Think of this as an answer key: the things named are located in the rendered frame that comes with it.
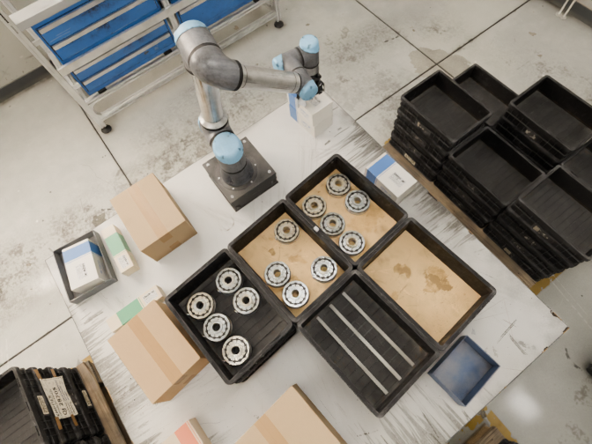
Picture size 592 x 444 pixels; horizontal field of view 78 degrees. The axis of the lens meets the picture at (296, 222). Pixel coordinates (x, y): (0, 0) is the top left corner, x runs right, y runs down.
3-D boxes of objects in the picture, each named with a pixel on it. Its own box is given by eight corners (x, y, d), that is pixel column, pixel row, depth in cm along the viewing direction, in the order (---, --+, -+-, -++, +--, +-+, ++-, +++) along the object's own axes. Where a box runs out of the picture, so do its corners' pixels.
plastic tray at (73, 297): (59, 254, 171) (51, 251, 166) (99, 233, 173) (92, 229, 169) (76, 304, 161) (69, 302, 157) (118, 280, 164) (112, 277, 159)
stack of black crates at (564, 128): (477, 149, 237) (508, 102, 195) (508, 124, 242) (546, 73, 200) (527, 192, 223) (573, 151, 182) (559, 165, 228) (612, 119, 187)
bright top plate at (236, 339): (217, 349, 135) (216, 349, 134) (238, 329, 136) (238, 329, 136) (233, 371, 131) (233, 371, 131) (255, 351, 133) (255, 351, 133)
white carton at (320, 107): (288, 101, 182) (285, 89, 174) (307, 89, 184) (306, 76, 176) (313, 127, 175) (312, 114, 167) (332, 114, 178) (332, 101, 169)
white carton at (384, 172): (363, 177, 174) (366, 167, 165) (381, 162, 176) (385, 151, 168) (394, 205, 167) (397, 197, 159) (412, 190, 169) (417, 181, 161)
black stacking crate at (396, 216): (286, 209, 158) (284, 197, 148) (336, 166, 164) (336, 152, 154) (352, 274, 146) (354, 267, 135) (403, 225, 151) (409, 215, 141)
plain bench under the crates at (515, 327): (122, 290, 235) (44, 260, 170) (318, 153, 262) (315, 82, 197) (263, 546, 180) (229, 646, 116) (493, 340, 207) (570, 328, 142)
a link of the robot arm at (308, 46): (293, 38, 141) (313, 29, 143) (295, 60, 152) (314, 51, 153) (303, 51, 139) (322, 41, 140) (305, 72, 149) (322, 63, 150)
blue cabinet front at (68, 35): (89, 94, 257) (29, 25, 205) (176, 43, 269) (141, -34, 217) (91, 97, 256) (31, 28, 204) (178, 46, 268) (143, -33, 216)
